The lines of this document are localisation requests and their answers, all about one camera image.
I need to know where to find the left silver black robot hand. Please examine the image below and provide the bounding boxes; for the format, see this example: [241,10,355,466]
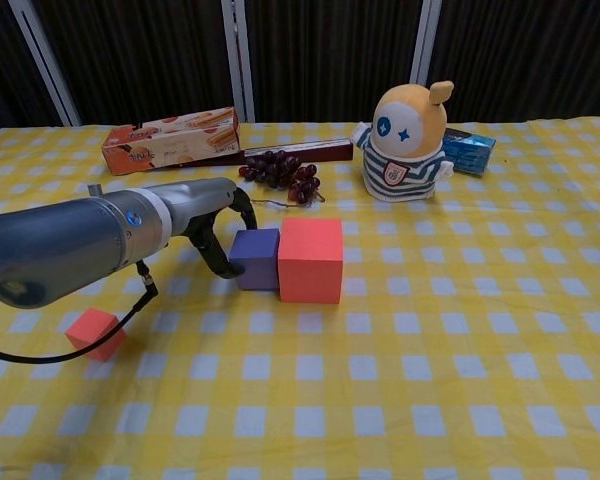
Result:
[152,176,259,281]

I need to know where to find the purple foam cube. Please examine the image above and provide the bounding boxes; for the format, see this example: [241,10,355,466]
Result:
[228,227,283,293]

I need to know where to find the large red foam cube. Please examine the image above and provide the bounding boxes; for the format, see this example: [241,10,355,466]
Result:
[277,217,345,305]

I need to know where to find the small red foam cube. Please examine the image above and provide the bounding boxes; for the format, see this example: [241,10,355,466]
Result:
[64,307,128,363]

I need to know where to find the yellow white checkered tablecloth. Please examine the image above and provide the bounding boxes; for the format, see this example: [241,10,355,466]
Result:
[0,115,600,480]

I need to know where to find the orange biscuit roll box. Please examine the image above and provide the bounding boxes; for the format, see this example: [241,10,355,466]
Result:
[101,106,242,176]

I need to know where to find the dark purple grape bunch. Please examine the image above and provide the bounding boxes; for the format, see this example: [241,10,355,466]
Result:
[237,149,327,209]

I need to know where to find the long dark red box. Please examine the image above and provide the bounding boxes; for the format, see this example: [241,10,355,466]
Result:
[241,138,355,166]

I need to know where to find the yellow plush toy striped shirt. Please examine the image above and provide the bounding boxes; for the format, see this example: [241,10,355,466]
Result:
[350,79,456,203]

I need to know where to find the blue cookie package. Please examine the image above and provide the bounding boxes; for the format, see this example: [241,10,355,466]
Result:
[441,127,498,177]

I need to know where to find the white partition frame post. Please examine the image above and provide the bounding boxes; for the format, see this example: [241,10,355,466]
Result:
[408,0,442,101]
[221,0,256,124]
[8,0,83,127]

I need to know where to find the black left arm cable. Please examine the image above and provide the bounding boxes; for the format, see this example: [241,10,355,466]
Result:
[0,259,160,365]

